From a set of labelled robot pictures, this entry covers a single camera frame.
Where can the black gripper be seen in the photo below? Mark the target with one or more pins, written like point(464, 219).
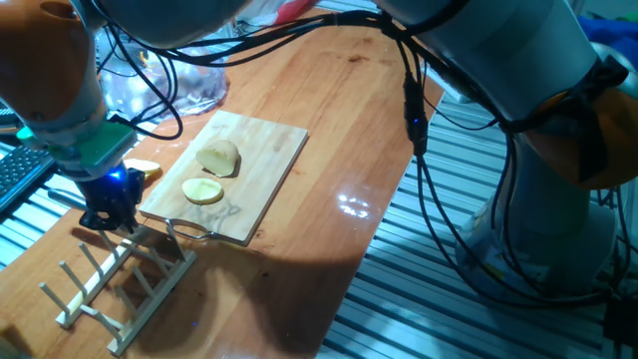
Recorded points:
point(104, 194)

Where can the steel cleaver knife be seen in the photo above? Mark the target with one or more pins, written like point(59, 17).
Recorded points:
point(65, 198)

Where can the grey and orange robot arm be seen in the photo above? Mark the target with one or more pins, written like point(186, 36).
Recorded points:
point(498, 50)

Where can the pale potato slice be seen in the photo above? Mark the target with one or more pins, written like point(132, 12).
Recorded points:
point(144, 165)

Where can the freshly cut potato slice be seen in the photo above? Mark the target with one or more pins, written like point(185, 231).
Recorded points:
point(202, 191)

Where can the wooden peg dish rack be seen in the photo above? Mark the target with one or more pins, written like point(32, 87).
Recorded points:
point(149, 304)

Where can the black computer keyboard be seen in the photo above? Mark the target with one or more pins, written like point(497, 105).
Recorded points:
point(22, 172)

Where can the halved potato chunk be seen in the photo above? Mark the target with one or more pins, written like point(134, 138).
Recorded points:
point(219, 157)

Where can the clear plastic bag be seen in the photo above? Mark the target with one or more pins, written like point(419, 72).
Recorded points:
point(199, 90)

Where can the orange and grey teach pendant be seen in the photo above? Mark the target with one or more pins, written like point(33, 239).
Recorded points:
point(7, 119)

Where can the wooden cutting board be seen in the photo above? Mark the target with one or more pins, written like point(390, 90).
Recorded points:
point(264, 169)

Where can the white shopping bag red print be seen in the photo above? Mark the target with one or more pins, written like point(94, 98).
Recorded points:
point(294, 7)

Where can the blue plastic bag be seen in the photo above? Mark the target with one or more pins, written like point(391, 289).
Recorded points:
point(613, 32)

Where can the green wrist mount plate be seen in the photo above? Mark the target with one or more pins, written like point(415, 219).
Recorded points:
point(104, 144)

